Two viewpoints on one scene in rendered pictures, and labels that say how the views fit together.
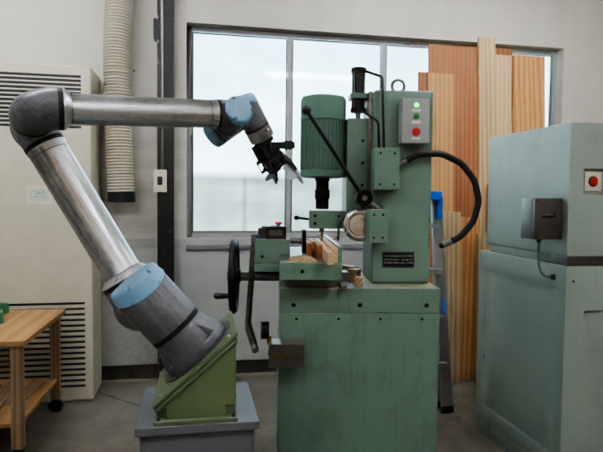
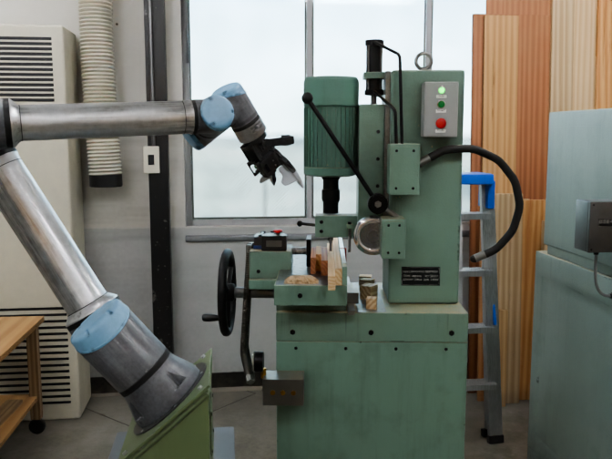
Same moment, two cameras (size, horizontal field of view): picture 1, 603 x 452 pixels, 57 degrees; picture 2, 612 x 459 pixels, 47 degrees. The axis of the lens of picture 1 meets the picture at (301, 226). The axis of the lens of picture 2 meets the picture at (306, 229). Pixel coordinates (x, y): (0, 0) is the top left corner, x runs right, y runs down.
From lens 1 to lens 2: 0.29 m
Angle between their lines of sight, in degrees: 6
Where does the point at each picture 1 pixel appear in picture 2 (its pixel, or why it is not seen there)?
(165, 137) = not seen: hidden behind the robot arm
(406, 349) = (427, 383)
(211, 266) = (216, 260)
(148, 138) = not seen: hidden behind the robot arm
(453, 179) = (515, 151)
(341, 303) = (349, 331)
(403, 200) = (426, 205)
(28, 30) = not seen: outside the picture
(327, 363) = (332, 399)
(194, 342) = (163, 392)
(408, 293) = (430, 319)
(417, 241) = (444, 254)
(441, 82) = (501, 26)
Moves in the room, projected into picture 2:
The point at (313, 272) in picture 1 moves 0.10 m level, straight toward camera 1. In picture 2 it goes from (313, 296) to (310, 304)
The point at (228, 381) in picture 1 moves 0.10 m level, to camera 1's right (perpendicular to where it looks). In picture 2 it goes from (200, 437) to (244, 439)
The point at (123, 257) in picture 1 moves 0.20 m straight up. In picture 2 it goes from (86, 289) to (83, 210)
